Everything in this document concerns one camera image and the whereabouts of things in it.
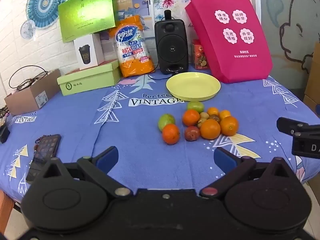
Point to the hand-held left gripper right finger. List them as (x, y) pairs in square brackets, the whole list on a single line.
[(224, 159)]

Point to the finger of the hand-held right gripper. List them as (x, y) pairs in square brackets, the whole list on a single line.
[(287, 126)]

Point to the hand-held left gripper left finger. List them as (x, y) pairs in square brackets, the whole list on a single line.
[(109, 159)]

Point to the large orange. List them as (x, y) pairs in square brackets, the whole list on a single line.
[(229, 126), (210, 129)]

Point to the dark red passion fruit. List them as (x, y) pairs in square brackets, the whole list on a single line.
[(192, 133), (214, 117)]

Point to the small yellow-orange citrus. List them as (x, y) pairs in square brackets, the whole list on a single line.
[(225, 114), (213, 111)]

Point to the orange tangerine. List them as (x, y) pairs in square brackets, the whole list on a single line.
[(170, 134), (191, 118)]

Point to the green jujube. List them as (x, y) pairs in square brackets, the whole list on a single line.
[(165, 121), (196, 106)]

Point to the yellow-green plastic plate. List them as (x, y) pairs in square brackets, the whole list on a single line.
[(192, 86)]

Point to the blue printed tablecloth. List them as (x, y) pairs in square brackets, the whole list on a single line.
[(130, 135)]

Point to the stacked cardboard boxes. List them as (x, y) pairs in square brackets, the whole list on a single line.
[(313, 80)]

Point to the black smartphone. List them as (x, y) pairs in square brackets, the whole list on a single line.
[(47, 145)]

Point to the green shoe box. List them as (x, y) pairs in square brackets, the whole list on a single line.
[(87, 81)]

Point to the brown cardboard box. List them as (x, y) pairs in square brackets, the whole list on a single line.
[(30, 97)]

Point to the red juice carton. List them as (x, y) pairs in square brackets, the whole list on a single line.
[(199, 55)]

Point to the black charger box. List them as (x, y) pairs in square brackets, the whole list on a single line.
[(3, 133)]

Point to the white cup box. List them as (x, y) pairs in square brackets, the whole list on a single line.
[(87, 52)]

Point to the pack of paper cups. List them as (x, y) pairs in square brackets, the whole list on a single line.
[(133, 52)]

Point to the orange stool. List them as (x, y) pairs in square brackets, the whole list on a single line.
[(5, 207)]

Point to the pink tote bag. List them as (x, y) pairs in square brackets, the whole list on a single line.
[(205, 42)]

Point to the black speaker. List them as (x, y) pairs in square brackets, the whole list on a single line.
[(171, 47)]

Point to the large green gift box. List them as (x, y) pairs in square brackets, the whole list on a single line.
[(86, 13)]

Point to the small blue paper fan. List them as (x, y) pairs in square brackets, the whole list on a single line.
[(27, 28)]

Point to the large blue paper fan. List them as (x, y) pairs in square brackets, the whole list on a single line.
[(46, 3)]

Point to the wall poster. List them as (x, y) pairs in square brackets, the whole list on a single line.
[(135, 5)]

